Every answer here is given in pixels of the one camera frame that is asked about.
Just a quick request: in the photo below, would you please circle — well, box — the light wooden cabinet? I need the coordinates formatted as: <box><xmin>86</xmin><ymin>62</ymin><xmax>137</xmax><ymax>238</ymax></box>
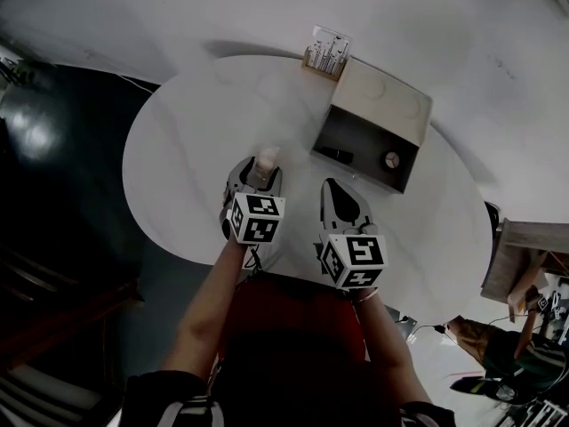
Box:
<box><xmin>479</xmin><ymin>218</ymin><xmax>569</xmax><ymax>304</ymax></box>

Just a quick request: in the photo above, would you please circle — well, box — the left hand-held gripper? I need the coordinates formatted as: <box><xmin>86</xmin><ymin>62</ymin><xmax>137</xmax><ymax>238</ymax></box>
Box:
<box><xmin>219</xmin><ymin>156</ymin><xmax>287</xmax><ymax>246</ymax></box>

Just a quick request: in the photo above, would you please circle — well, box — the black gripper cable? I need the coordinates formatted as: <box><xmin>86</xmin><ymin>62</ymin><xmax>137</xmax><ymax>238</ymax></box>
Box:
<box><xmin>241</xmin><ymin>243</ymin><xmax>265</xmax><ymax>277</ymax></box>

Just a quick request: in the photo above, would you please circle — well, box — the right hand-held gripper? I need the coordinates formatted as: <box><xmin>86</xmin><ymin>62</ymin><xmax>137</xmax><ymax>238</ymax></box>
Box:
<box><xmin>316</xmin><ymin>178</ymin><xmax>389</xmax><ymax>291</ymax></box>

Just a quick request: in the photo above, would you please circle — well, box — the black makeup stick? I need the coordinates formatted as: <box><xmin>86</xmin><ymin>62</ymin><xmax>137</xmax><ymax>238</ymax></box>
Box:
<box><xmin>320</xmin><ymin>146</ymin><xmax>356</xmax><ymax>165</ymax></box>

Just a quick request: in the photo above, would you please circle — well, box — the white floor cable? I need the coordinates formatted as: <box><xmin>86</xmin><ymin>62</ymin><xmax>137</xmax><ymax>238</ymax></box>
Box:
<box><xmin>116</xmin><ymin>71</ymin><xmax>162</xmax><ymax>93</ymax></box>

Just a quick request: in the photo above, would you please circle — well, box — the thin wrist bracelet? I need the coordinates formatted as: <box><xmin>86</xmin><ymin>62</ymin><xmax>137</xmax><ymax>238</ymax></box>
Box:
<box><xmin>349</xmin><ymin>285</ymin><xmax>380</xmax><ymax>304</ymax></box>

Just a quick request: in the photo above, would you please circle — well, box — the dark wooden bench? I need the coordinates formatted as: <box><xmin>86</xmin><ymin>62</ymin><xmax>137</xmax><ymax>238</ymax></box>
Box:
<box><xmin>0</xmin><ymin>242</ymin><xmax>146</xmax><ymax>375</ymax></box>

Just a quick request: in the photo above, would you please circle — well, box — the beige makeup bottle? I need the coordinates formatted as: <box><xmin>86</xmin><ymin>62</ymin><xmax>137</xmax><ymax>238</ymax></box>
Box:
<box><xmin>256</xmin><ymin>145</ymin><xmax>282</xmax><ymax>181</ymax></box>

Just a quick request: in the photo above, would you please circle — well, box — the person's red and black clothing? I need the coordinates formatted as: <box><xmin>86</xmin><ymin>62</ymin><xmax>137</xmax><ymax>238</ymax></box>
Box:
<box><xmin>118</xmin><ymin>271</ymin><xmax>457</xmax><ymax>427</ymax></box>

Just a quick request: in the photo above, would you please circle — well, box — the grey box with beige lid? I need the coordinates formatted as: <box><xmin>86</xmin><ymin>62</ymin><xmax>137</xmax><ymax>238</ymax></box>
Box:
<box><xmin>309</xmin><ymin>54</ymin><xmax>434</xmax><ymax>196</ymax></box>

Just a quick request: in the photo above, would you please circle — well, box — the clear acrylic sign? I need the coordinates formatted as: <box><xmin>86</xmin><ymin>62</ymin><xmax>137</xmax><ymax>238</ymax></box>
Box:
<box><xmin>310</xmin><ymin>24</ymin><xmax>354</xmax><ymax>58</ymax></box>

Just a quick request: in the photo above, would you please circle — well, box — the person's right forearm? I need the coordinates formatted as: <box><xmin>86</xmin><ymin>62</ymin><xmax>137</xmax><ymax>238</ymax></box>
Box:
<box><xmin>352</xmin><ymin>287</ymin><xmax>433</xmax><ymax>407</ymax></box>

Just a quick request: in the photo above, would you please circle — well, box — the wooden rack of slim tubes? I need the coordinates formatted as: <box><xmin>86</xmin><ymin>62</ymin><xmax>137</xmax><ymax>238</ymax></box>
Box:
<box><xmin>301</xmin><ymin>42</ymin><xmax>349</xmax><ymax>83</ymax></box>

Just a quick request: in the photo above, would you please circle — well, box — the person's left forearm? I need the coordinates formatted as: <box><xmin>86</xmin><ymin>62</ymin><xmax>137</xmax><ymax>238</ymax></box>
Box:
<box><xmin>160</xmin><ymin>237</ymin><xmax>255</xmax><ymax>384</ymax></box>

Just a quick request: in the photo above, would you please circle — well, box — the person's right hand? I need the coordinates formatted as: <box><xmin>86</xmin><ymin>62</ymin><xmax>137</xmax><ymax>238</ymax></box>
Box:
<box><xmin>342</xmin><ymin>222</ymin><xmax>380</xmax><ymax>239</ymax></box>

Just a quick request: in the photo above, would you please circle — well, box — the floor power socket with plug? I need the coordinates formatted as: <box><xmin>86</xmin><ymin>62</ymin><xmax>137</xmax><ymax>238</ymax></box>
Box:
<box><xmin>393</xmin><ymin>313</ymin><xmax>446</xmax><ymax>340</ymax></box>

